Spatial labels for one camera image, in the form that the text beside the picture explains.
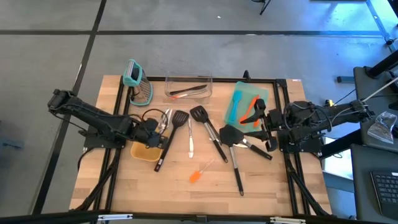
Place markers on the wide teal silicone spatula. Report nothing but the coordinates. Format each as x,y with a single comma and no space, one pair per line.
232,115

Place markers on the narrow teal silicone spatula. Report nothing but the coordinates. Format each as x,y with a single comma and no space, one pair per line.
237,96

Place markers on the black camera mount knob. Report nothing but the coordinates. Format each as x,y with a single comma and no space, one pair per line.
246,74

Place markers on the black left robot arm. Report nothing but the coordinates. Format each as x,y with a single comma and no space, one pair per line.
90,113

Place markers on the clear plastic bag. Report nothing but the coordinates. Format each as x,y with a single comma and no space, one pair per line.
384,124

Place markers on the black rig crossbar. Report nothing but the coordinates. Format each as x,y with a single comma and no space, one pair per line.
46,217

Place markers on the yellow power plug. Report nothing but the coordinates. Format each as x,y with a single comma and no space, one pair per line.
328,101

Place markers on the black desk leg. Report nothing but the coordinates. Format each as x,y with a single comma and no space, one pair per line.
382,65

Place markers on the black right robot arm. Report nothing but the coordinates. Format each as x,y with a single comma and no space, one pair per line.
326,112

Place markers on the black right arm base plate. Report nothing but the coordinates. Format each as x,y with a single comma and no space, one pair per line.
311,148

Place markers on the silver metal scoop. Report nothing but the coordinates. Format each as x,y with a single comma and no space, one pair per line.
164,119

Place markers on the metal table leg with caster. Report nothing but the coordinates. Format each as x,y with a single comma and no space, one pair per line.
377,21

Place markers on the teal translucent plastic bin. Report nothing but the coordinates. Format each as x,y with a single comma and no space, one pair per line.
245,88

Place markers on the grey-blue floor bar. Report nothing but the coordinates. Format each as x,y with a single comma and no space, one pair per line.
345,79

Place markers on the slotted black turner steel neck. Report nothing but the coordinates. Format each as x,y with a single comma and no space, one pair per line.
199,113

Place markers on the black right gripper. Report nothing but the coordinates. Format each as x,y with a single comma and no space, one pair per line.
273,121

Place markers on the black computer keyboard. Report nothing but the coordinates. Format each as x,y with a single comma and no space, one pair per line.
387,193

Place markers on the silver butter knife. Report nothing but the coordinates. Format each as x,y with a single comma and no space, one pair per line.
190,143

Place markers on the clear plastic bin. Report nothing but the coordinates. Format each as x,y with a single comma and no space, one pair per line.
174,81

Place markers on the black desk beam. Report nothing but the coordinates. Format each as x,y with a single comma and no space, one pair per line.
342,143

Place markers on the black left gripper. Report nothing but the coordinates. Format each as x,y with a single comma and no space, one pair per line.
154,140

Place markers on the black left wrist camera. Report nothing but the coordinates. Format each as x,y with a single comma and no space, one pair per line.
150,124

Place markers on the silver bracket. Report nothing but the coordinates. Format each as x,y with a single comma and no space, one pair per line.
115,216
287,220

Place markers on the yellow-orange plastic bin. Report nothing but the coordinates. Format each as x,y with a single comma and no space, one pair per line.
146,154

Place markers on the dark grey desk with keyboard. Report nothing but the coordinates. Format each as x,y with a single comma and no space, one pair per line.
360,186

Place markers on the long orange silicone spatula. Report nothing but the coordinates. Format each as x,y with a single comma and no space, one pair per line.
250,107

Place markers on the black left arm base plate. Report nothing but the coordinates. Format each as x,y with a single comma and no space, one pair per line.
102,144

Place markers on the black stand leg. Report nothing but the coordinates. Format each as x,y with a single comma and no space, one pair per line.
263,7

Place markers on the black knife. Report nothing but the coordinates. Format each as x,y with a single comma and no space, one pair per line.
188,90

